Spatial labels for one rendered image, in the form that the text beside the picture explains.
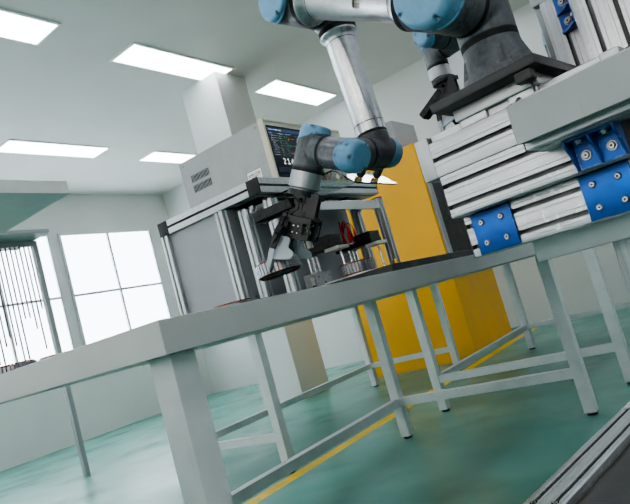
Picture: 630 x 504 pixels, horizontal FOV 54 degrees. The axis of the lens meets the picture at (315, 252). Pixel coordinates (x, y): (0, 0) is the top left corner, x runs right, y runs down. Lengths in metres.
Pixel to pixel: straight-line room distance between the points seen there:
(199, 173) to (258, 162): 0.25
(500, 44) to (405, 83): 6.53
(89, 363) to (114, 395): 7.93
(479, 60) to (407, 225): 4.37
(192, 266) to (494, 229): 1.00
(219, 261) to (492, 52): 1.00
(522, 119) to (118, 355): 0.75
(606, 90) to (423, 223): 4.54
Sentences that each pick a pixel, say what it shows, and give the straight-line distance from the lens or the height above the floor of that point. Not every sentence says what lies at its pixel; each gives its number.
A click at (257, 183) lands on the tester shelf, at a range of 1.74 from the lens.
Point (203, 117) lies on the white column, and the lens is 6.43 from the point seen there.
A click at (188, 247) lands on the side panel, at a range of 1.95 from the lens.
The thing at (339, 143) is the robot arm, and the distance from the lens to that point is 1.37.
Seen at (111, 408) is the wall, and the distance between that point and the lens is 8.91.
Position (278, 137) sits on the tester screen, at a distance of 1.95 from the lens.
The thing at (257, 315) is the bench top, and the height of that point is 0.72.
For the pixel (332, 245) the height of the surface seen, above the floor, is 0.88.
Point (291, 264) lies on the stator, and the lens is 1.45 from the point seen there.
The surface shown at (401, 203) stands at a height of 1.48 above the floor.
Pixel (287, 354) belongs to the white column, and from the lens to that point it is 5.87.
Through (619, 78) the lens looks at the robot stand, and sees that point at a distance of 1.06.
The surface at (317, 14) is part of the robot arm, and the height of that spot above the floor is 1.33.
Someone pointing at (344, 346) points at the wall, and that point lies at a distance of 8.33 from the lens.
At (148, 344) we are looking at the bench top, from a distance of 0.91.
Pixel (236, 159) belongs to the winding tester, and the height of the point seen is 1.24.
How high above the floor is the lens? 0.69
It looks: 6 degrees up
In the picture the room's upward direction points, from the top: 16 degrees counter-clockwise
